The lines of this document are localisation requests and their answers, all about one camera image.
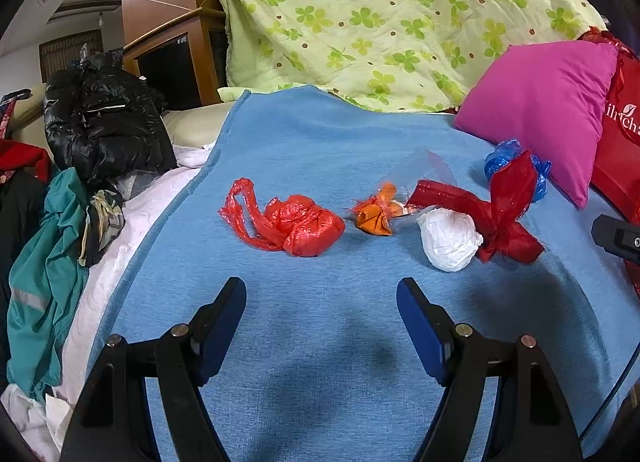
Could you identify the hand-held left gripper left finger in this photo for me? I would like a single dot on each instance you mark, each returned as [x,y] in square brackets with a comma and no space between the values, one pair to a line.
[220,337]

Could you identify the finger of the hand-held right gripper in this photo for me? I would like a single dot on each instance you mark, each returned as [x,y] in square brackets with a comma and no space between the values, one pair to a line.
[617,237]

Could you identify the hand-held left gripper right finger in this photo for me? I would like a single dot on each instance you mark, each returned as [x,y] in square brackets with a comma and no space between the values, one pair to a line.
[425,337]

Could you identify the red plastic bag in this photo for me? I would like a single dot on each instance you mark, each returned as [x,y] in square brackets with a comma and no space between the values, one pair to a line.
[300,227]

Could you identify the blue plastic bag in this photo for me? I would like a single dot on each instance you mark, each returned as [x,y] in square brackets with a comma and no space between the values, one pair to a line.
[500,157]

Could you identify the red gift bag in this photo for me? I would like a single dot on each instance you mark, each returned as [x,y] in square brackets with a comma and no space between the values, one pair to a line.
[620,157]

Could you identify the white plastic bag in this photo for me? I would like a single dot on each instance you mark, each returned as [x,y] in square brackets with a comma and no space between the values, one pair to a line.
[447,239]

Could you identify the red mesh ribbon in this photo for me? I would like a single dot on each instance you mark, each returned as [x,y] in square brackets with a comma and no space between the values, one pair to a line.
[505,192]

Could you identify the orange plastic wrapper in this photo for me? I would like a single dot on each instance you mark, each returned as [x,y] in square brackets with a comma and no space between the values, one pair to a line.
[372,219]

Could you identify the white bed sheet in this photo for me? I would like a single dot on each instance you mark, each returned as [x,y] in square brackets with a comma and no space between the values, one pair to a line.
[145,212]

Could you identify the pink pillow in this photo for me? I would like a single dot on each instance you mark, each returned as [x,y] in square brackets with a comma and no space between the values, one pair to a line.
[540,102]

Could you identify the patterned scarf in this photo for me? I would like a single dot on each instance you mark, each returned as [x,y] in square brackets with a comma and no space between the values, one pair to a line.
[102,227]

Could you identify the clear plastic wrapper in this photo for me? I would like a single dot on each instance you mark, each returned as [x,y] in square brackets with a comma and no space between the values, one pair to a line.
[425,170]

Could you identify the teal garment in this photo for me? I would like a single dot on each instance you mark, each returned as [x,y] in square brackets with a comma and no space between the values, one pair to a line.
[45,262]

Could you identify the blue blanket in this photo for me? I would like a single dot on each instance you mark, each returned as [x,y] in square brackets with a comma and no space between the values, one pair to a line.
[310,152]

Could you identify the beige sofa cushion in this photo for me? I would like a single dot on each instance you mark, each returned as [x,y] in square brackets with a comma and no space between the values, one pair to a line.
[195,125]

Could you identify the dark cloth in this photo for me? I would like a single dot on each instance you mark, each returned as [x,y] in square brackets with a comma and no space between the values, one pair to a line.
[17,222]

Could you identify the black puffer jacket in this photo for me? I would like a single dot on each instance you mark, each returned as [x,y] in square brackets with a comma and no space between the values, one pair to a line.
[105,132]

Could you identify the red garment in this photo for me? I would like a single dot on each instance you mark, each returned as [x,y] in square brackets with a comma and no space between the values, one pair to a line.
[20,155]

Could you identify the brown wooden door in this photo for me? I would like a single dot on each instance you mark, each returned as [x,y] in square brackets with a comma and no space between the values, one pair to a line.
[70,55]

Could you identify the green clover print blanket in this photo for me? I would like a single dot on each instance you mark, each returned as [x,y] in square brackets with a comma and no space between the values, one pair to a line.
[375,17]

